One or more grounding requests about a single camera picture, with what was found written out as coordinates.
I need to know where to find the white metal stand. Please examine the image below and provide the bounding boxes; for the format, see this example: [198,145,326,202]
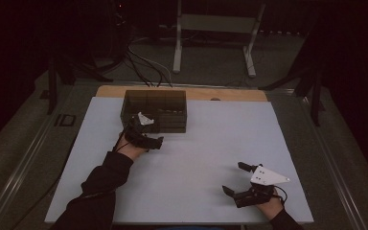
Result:
[172,0,266,79]

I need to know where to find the dark translucent drawer box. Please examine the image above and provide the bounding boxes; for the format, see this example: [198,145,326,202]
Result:
[120,89,188,134]

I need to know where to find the right hand-held gripper cable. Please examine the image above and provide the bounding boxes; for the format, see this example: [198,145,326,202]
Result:
[272,185,288,204]

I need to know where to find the white floor cable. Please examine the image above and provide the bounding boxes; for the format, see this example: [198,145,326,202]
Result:
[129,36,173,84]

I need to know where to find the black floor cables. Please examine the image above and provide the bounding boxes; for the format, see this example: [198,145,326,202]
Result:
[125,44,174,88]

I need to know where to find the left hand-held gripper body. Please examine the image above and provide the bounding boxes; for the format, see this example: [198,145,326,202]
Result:
[123,111,156,150]

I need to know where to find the metal floor rail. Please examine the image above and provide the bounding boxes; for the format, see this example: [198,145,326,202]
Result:
[0,80,81,230]
[298,95,368,230]

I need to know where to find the person's right hand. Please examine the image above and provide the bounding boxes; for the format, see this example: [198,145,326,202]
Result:
[255,195,285,221]

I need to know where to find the dark translucent drawer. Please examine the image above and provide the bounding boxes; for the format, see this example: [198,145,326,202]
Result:
[155,126,187,134]

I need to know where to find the person's left hand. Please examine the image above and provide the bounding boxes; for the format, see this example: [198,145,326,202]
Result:
[116,133,149,161]

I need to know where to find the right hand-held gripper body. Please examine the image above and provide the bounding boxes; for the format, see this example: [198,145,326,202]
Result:
[234,165,291,209]

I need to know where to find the black metal stand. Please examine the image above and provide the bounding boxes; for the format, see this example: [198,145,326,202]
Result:
[258,60,328,127]
[46,57,114,115]

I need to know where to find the dark equipment rack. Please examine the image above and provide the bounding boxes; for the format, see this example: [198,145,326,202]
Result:
[85,0,132,65]

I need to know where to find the wooden board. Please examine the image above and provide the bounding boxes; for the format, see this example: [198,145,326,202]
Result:
[95,84,268,103]

